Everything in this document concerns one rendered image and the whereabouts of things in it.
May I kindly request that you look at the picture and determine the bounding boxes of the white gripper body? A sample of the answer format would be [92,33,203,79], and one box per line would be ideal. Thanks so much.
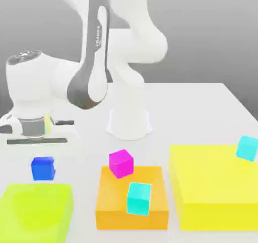
[0,133,80,157]

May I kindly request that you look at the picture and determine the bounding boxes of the large orange box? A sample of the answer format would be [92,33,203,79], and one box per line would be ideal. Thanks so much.
[95,165,169,231]

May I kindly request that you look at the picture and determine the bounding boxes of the large yellow box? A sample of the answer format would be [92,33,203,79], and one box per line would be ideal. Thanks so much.
[168,145,258,232]

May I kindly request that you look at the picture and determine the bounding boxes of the small light cyan cube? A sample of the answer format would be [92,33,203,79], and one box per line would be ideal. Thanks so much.
[235,135,258,163]

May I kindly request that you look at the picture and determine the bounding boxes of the small turquoise cube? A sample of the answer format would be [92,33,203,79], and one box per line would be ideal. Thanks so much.
[126,181,152,217]

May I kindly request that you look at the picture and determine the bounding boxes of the small magenta cube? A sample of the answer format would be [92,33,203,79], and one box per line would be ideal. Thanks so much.
[108,149,135,179]

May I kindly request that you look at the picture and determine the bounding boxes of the large lime box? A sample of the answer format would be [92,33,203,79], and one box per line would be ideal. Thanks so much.
[0,183,75,243]

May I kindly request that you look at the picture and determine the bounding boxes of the small blue cube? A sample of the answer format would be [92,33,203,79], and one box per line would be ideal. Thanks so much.
[30,156,56,181]

